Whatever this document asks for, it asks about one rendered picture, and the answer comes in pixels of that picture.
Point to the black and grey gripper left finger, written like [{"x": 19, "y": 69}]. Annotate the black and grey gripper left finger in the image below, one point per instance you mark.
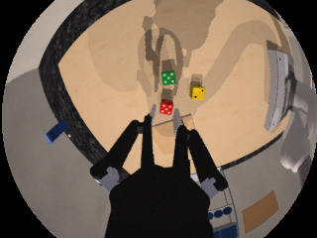
[{"x": 106, "y": 171}]

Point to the yellow die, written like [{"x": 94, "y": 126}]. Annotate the yellow die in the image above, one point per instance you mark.
[{"x": 197, "y": 92}]

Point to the green die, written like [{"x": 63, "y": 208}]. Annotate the green die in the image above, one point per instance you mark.
[{"x": 168, "y": 77}]

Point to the tan square mat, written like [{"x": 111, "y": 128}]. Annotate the tan square mat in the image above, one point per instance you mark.
[{"x": 164, "y": 136}]

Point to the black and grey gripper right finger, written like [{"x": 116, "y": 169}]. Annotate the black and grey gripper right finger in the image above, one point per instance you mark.
[{"x": 212, "y": 182}]

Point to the red die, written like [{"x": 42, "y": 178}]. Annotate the red die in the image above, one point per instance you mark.
[{"x": 166, "y": 107}]

